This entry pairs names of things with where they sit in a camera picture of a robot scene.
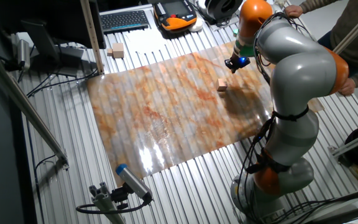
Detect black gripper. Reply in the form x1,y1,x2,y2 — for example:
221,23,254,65
224,55,251,75

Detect small light wooden cube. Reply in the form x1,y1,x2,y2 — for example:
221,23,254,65
217,78,229,92

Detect person right forearm brown sleeve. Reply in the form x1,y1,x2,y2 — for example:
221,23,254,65
299,0,334,14

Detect large light wooden block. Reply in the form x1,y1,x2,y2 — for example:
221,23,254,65
112,42,126,59

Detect person right hand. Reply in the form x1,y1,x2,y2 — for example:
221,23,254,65
283,4,305,18

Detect person left hand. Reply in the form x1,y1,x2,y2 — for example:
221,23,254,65
337,77,357,97

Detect black round spool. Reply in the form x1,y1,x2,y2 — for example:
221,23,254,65
203,0,244,22

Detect orange and black teach pendant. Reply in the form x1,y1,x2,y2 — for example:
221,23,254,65
153,0,198,32

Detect orange marble patterned mat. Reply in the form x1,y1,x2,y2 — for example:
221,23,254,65
86,40,325,187

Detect black computer keyboard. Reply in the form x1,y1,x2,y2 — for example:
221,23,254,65
99,10,150,34

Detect person torso brown sweater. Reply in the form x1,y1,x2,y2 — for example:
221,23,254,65
317,0,358,75

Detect black monitor stand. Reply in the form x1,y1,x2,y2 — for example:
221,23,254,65
20,19,86,77

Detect black computer monitor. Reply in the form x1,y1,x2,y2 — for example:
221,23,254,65
0,0,107,50

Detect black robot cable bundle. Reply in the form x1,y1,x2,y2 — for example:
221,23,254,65
235,11,318,224

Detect short aluminium frame bar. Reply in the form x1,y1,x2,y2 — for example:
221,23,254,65
328,126,358,158

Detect beige upright frame post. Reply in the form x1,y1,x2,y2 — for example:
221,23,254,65
80,0,106,75

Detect silver camera with blue cap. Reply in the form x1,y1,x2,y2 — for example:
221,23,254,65
115,163,154,203

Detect black floor cables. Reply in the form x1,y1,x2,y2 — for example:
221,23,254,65
275,185,358,222

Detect black monitor cable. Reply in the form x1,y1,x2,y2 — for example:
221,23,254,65
26,67,101,98

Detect grey aluminium profile camera mount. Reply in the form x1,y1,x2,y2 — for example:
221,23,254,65
88,182,126,224

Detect black camera cable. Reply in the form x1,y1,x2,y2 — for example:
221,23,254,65
75,198,151,215

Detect silver cylindrical camera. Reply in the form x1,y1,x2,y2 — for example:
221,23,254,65
16,39,32,71

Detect long grey aluminium frame bar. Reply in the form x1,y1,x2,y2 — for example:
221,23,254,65
0,43,70,170

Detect thin black wall cable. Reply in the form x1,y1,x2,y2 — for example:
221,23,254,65
33,153,57,224

